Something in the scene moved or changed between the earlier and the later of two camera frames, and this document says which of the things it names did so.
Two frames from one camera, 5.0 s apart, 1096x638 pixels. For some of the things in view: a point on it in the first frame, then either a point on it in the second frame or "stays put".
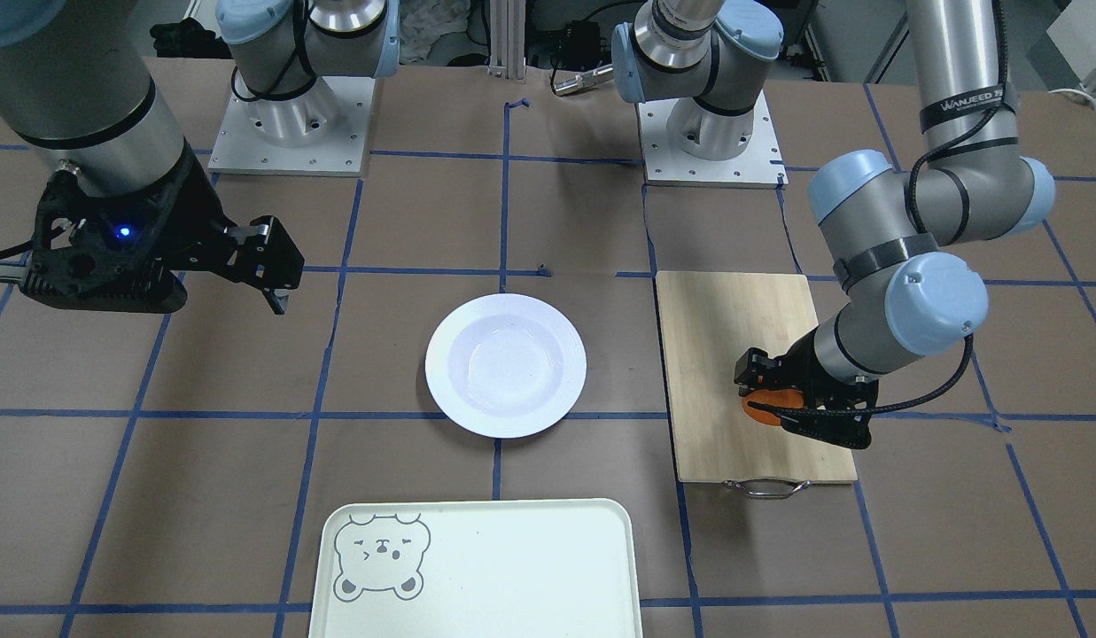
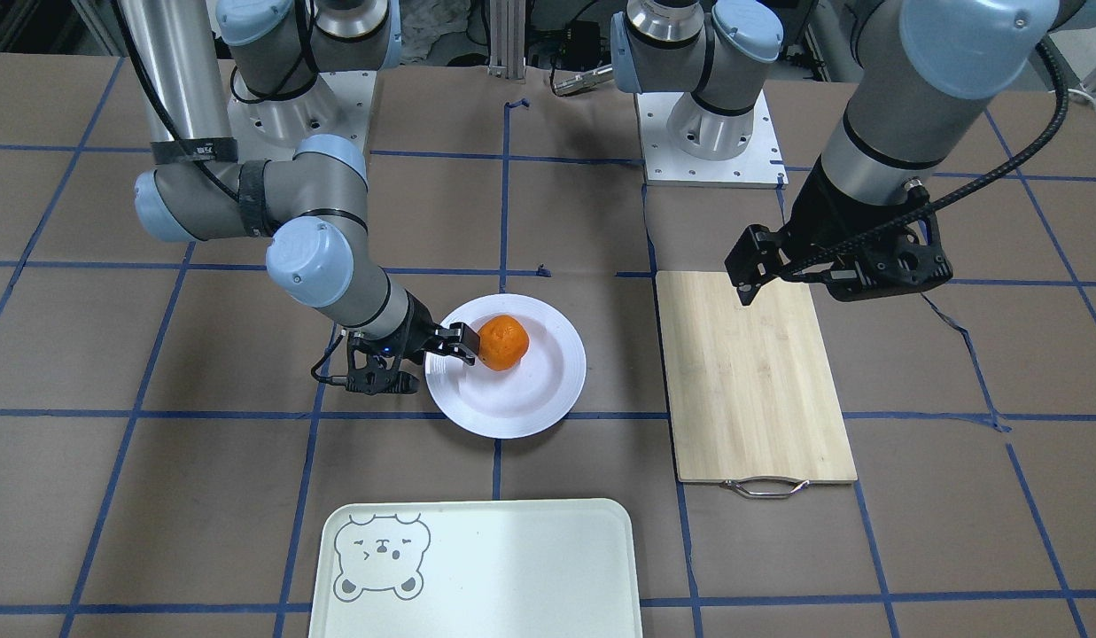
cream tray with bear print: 478,569 stays put
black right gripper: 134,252 to 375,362
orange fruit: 788,398 to 503,342
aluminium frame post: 507,51 stays put
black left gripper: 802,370 to 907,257
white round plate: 506,365 stays put
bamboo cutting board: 709,321 stays put
